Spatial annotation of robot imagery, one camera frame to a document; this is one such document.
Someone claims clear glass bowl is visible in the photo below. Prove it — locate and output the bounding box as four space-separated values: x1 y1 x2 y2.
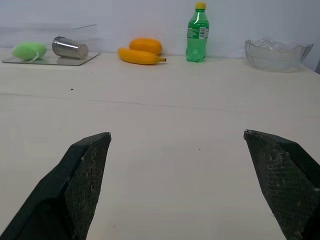
244 37 315 73

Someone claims stainless steel cup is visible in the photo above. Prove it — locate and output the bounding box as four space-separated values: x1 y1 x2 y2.
51 36 90 60

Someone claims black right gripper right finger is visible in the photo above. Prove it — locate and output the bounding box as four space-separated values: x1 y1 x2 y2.
243 129 320 240

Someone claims orange mango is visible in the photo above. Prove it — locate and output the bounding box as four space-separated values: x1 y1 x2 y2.
128 37 163 56

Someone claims clear acrylic box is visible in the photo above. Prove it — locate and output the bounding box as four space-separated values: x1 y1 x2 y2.
0 23 104 49

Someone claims green mesh sponge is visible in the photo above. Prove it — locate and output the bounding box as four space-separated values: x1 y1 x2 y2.
11 41 48 63

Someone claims green plastic soda bottle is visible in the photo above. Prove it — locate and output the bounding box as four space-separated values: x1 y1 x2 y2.
185 1 210 63

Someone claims clear glass tray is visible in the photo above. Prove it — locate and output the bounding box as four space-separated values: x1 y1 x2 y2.
1 51 101 67

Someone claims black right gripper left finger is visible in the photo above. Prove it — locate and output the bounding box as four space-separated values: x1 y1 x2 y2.
0 132 112 240

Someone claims yellow banana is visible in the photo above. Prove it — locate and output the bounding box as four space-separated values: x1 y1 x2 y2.
117 47 167 66

